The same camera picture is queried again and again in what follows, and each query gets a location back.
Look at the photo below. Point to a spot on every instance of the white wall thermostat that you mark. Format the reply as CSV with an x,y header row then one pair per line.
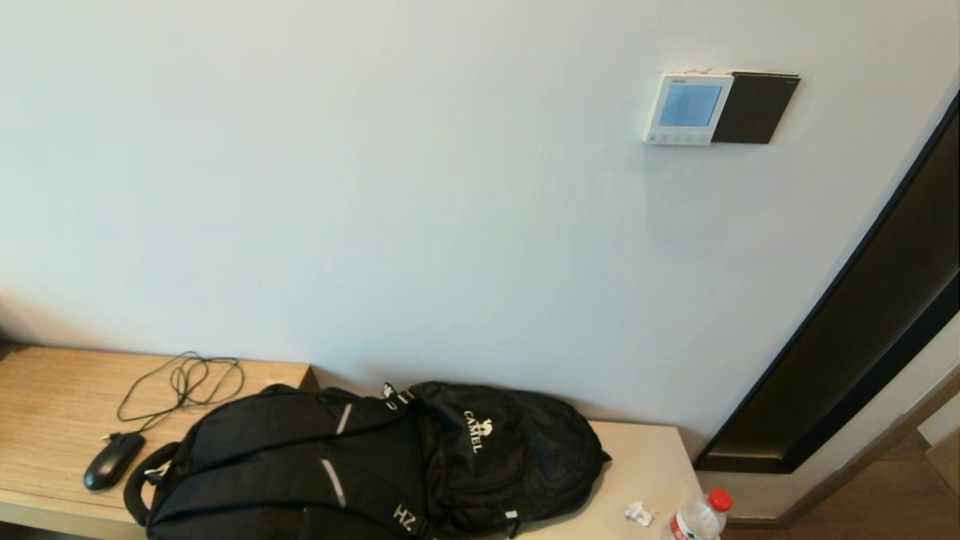
x,y
688,105

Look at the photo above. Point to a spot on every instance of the black Camel backpack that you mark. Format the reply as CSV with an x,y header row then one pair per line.
x,y
525,465

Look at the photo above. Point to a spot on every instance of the beige cabinet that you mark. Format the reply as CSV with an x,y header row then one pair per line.
x,y
652,465

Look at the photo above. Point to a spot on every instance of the large black HZ backpack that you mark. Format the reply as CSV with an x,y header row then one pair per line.
x,y
285,465

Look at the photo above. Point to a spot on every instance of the crumpled white paper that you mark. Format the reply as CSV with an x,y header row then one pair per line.
x,y
639,514

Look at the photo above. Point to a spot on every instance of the clear bottle with red cap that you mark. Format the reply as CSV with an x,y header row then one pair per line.
x,y
697,521

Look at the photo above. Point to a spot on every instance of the black computer mouse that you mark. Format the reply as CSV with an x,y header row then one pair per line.
x,y
112,461

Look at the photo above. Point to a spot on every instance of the light wooden desk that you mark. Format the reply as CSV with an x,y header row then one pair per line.
x,y
52,405

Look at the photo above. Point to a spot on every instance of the dark wall switch panel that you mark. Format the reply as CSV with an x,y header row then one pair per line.
x,y
757,109

